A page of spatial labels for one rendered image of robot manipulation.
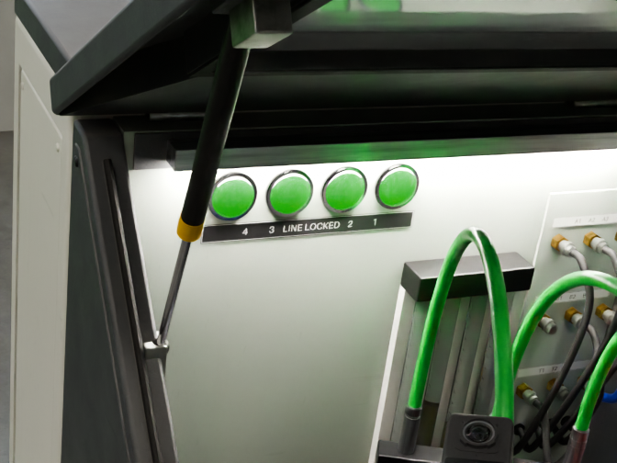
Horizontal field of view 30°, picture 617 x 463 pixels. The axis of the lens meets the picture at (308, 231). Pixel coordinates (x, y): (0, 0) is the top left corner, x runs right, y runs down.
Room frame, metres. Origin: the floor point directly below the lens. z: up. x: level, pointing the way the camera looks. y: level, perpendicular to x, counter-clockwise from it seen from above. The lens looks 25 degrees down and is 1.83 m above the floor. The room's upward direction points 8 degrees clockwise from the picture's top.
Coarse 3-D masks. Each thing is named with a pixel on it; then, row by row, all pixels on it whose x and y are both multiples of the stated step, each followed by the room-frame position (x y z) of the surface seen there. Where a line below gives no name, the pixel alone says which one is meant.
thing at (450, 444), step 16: (464, 416) 0.67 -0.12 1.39; (480, 416) 0.67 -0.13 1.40; (496, 416) 0.67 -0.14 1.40; (448, 432) 0.65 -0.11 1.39; (464, 432) 0.65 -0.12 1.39; (480, 432) 0.65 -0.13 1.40; (496, 432) 0.65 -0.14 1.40; (512, 432) 0.65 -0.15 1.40; (448, 448) 0.64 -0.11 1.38; (464, 448) 0.64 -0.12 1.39; (480, 448) 0.64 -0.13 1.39; (496, 448) 0.64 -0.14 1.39; (512, 448) 0.65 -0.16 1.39
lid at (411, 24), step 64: (192, 0) 0.65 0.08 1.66; (256, 0) 0.64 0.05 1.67; (320, 0) 0.67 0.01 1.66; (384, 0) 0.76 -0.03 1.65; (448, 0) 0.78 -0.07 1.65; (512, 0) 0.80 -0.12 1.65; (576, 0) 0.83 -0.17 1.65; (64, 64) 0.93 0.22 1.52; (128, 64) 0.92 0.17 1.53; (192, 64) 0.85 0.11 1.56; (256, 64) 0.87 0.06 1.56; (320, 64) 0.89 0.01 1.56; (384, 64) 0.92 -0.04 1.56; (448, 64) 0.95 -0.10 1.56; (512, 64) 0.98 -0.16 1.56; (576, 64) 1.01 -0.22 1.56
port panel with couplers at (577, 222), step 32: (576, 192) 1.20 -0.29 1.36; (608, 192) 1.22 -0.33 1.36; (544, 224) 1.18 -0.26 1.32; (576, 224) 1.20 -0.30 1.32; (608, 224) 1.22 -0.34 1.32; (544, 256) 1.19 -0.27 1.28; (608, 256) 1.23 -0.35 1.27; (544, 288) 1.19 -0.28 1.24; (576, 288) 1.21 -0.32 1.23; (544, 320) 1.17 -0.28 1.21; (576, 320) 1.19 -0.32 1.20; (608, 320) 1.21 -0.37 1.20; (544, 352) 1.20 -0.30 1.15; (544, 384) 1.21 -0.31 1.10
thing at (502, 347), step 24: (456, 240) 0.96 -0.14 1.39; (480, 240) 0.87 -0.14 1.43; (456, 264) 0.98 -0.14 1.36; (504, 288) 0.80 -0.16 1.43; (432, 312) 1.01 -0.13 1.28; (504, 312) 0.78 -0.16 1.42; (432, 336) 1.02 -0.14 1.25; (504, 336) 0.76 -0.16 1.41; (504, 360) 0.74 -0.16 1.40; (504, 384) 0.72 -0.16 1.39; (408, 408) 1.03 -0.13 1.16; (504, 408) 0.71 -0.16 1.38
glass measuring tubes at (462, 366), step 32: (512, 256) 1.16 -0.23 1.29; (416, 288) 1.08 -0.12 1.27; (480, 288) 1.11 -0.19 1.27; (512, 288) 1.13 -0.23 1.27; (416, 320) 1.09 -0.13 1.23; (448, 320) 1.10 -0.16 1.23; (480, 320) 1.12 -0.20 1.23; (416, 352) 1.09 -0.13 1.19; (448, 352) 1.10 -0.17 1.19; (480, 352) 1.15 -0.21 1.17; (384, 384) 1.10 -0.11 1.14; (448, 384) 1.13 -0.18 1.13; (480, 384) 1.14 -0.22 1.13; (384, 416) 1.10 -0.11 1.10; (448, 416) 1.12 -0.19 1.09
